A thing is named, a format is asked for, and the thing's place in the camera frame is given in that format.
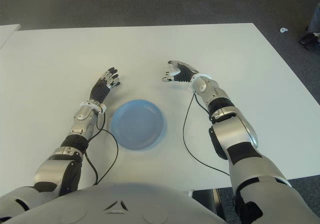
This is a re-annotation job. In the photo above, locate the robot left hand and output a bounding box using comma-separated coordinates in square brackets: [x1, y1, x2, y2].
[88, 66, 122, 105]

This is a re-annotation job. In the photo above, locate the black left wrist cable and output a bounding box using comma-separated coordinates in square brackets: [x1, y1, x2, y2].
[83, 108, 119, 186]

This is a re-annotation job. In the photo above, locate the black stand under table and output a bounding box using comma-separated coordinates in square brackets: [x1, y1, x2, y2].
[192, 188, 222, 213]

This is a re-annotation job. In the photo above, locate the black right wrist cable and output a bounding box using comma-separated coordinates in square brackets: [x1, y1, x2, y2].
[183, 90, 231, 177]

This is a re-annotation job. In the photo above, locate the grey robot torso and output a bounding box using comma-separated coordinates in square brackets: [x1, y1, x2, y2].
[24, 181, 226, 224]

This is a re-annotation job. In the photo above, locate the person's shoe and leg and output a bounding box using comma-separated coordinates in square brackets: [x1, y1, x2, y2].
[299, 7, 320, 51]

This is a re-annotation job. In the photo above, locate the blue plastic plate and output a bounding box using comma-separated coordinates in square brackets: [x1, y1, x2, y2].
[110, 99, 167, 151]

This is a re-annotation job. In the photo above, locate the white side table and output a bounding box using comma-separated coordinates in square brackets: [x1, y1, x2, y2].
[0, 23, 21, 49]

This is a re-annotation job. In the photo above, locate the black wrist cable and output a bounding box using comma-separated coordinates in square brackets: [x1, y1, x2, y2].
[83, 108, 119, 186]
[183, 90, 231, 177]

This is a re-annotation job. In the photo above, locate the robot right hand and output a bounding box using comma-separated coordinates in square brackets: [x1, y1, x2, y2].
[161, 60, 201, 84]

